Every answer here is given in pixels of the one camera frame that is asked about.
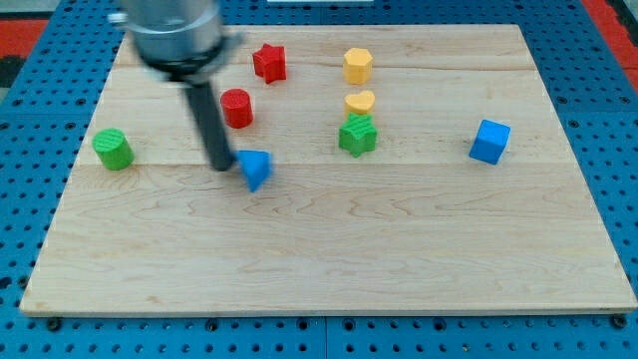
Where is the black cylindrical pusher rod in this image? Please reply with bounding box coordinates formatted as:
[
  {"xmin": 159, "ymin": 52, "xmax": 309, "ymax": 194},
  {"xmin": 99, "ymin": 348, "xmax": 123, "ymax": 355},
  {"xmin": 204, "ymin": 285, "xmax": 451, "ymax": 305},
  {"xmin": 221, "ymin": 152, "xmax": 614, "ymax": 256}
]
[{"xmin": 184, "ymin": 82, "xmax": 235, "ymax": 172}]

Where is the blue triangle block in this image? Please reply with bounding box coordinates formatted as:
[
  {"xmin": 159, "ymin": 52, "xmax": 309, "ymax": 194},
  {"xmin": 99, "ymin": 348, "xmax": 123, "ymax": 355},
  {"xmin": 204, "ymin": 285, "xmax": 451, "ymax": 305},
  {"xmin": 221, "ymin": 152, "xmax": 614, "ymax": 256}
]
[{"xmin": 236, "ymin": 150, "xmax": 271, "ymax": 192}]

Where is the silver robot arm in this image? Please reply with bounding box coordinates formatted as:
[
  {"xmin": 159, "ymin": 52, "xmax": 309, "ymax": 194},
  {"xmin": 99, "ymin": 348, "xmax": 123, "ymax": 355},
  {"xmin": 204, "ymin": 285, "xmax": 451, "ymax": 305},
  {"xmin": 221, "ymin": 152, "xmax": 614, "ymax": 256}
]
[{"xmin": 108, "ymin": 0, "xmax": 243, "ymax": 172}]

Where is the blue cube block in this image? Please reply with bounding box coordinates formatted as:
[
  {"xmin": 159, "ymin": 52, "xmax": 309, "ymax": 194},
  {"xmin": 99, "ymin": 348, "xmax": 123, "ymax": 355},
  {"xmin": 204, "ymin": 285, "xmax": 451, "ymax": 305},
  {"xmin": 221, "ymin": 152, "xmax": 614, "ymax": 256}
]
[{"xmin": 469, "ymin": 119, "xmax": 510, "ymax": 165}]

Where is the red cylinder block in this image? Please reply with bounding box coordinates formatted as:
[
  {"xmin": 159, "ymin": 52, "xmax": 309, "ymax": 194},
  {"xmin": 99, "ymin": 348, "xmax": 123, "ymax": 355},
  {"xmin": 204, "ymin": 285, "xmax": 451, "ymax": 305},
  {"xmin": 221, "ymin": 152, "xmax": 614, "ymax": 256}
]
[{"xmin": 220, "ymin": 89, "xmax": 253, "ymax": 129}]

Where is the red star block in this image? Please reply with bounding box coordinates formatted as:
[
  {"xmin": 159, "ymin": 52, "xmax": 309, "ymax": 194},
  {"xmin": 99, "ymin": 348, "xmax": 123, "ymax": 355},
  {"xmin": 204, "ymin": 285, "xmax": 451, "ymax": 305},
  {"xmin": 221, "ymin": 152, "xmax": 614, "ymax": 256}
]
[{"xmin": 252, "ymin": 43, "xmax": 287, "ymax": 84}]

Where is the green cylinder block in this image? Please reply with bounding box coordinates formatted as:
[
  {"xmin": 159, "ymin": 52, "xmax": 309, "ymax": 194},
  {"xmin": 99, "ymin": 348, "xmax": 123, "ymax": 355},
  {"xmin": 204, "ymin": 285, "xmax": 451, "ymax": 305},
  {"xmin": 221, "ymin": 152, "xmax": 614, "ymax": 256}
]
[{"xmin": 92, "ymin": 128, "xmax": 135, "ymax": 171}]

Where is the yellow hexagon block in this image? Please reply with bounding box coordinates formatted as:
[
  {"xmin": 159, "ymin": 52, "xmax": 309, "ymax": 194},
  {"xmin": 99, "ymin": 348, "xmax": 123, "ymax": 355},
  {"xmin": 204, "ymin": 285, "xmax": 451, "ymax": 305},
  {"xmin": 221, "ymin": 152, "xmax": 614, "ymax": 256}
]
[{"xmin": 343, "ymin": 48, "xmax": 373, "ymax": 85}]

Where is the green star block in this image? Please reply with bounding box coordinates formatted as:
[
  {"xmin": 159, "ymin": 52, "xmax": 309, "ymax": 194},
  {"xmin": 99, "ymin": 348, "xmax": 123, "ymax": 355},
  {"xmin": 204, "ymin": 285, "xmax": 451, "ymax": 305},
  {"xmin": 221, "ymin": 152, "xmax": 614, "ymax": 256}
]
[{"xmin": 338, "ymin": 113, "xmax": 378, "ymax": 158}]

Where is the yellow heart block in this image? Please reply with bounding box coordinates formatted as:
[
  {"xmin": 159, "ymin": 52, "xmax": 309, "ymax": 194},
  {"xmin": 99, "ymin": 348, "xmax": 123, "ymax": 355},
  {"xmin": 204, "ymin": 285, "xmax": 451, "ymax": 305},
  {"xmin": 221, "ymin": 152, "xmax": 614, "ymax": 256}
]
[{"xmin": 344, "ymin": 90, "xmax": 376, "ymax": 119}]

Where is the wooden board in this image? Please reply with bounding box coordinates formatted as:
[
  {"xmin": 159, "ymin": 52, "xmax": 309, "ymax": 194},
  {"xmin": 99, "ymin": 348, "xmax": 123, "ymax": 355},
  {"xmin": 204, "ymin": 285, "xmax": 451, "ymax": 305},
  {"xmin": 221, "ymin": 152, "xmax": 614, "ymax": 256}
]
[{"xmin": 20, "ymin": 25, "xmax": 637, "ymax": 318}]

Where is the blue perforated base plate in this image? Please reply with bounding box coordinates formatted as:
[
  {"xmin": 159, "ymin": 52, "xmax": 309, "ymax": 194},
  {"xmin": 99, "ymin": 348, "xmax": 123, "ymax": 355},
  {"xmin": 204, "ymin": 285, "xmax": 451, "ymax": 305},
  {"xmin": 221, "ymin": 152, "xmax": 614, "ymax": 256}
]
[{"xmin": 1, "ymin": 1, "xmax": 637, "ymax": 358}]

